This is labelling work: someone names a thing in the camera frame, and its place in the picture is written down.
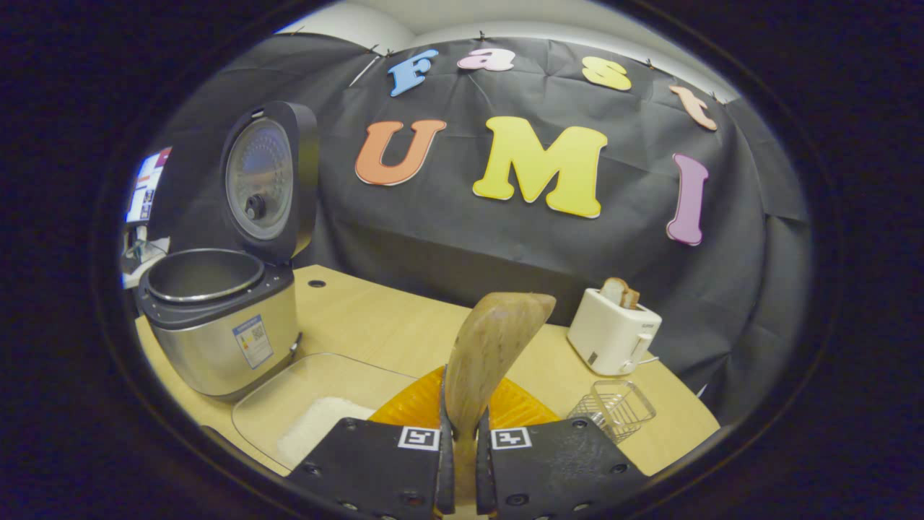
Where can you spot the computer monitor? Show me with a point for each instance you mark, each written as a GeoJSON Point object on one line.
{"type": "Point", "coordinates": [148, 186]}

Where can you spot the white side table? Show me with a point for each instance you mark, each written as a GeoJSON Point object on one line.
{"type": "Point", "coordinates": [148, 260]}

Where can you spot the brown toast slice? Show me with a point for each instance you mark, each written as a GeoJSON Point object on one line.
{"type": "Point", "coordinates": [619, 292]}

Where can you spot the silver black rice cooker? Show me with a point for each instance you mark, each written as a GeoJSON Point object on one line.
{"type": "Point", "coordinates": [224, 339]}

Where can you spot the wooden spoon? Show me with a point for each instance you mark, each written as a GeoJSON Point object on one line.
{"type": "Point", "coordinates": [491, 347]}

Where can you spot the white toaster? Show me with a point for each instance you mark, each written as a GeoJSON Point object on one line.
{"type": "Point", "coordinates": [610, 336]}

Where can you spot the clear plastic container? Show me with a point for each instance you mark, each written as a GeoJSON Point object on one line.
{"type": "Point", "coordinates": [317, 383]}

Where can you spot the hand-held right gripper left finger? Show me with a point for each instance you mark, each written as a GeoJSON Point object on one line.
{"type": "Point", "coordinates": [368, 469]}

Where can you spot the black backdrop cloth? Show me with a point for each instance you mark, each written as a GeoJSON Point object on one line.
{"type": "Point", "coordinates": [505, 253]}

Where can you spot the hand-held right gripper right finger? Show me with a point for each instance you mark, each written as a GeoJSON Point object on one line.
{"type": "Point", "coordinates": [556, 469]}

